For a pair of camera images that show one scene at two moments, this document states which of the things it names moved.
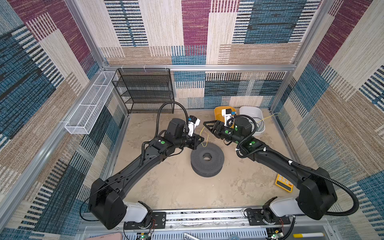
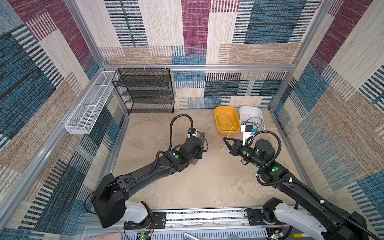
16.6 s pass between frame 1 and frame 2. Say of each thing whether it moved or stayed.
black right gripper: moved
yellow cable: moved
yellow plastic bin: stayed
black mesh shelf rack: stayed
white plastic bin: stayed
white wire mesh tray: stayed
